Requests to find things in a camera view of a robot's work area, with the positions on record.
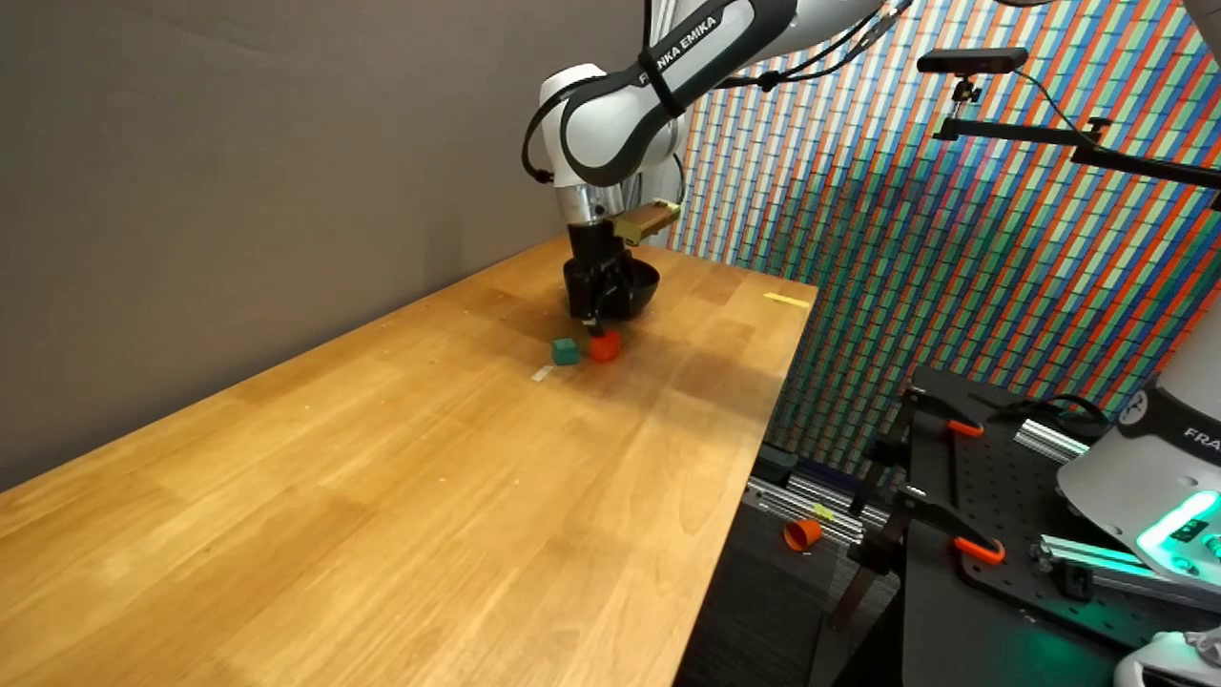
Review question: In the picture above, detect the silver rail with yellow strip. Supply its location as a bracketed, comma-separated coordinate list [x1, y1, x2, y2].
[740, 471, 893, 550]

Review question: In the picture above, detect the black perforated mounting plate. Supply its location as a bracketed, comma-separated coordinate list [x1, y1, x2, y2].
[898, 367, 1221, 687]

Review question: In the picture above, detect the beige wrist camera box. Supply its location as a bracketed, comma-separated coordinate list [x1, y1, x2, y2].
[615, 199, 682, 246]

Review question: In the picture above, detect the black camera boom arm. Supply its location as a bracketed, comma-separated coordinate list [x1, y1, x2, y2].
[933, 71, 1221, 213]

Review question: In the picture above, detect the long aluminium rail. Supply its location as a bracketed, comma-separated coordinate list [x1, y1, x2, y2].
[1034, 529, 1221, 602]

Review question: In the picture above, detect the black camera on stand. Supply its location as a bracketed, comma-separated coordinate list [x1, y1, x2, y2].
[915, 45, 1034, 78]

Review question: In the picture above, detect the black bowl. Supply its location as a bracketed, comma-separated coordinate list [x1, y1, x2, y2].
[615, 255, 663, 323]

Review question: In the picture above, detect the orange clamp knob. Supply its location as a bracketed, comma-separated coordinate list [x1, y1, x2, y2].
[780, 511, 831, 558]

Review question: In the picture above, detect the black clamp orange handle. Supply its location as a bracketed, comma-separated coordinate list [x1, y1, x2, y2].
[887, 485, 1010, 572]
[898, 386, 991, 446]

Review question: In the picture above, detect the black equipment cart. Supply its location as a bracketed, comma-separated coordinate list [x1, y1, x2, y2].
[676, 440, 906, 687]

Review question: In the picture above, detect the white robot base green light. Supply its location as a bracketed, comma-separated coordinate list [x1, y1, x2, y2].
[1058, 317, 1221, 591]

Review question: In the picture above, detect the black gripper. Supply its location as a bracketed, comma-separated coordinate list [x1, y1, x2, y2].
[560, 216, 629, 339]

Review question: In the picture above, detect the short aluminium rail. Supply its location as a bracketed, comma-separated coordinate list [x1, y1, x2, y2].
[1010, 414, 1098, 465]

